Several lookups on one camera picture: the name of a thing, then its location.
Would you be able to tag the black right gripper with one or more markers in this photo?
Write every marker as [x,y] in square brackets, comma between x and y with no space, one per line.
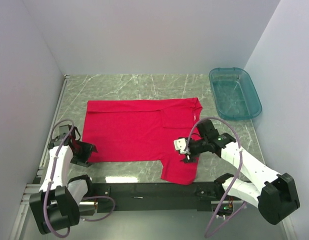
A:
[189,158]

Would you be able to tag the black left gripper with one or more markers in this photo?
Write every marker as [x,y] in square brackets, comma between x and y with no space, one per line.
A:
[88,148]

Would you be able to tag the red t shirt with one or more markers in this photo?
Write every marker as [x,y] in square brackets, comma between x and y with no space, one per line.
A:
[143,130]

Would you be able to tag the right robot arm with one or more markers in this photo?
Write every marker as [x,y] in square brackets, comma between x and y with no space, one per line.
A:
[273,194]

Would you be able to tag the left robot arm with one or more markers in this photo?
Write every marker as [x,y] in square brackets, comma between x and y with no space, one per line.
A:
[56,205]

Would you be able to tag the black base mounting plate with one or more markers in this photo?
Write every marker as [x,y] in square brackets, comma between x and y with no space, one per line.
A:
[198,196]

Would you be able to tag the teal plastic bin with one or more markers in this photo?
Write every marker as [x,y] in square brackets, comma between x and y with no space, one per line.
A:
[234,94]

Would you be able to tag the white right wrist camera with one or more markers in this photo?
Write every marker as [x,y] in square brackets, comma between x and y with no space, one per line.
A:
[180,146]

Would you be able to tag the aluminium frame rail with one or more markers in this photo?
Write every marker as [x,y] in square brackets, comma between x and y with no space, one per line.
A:
[245,191]

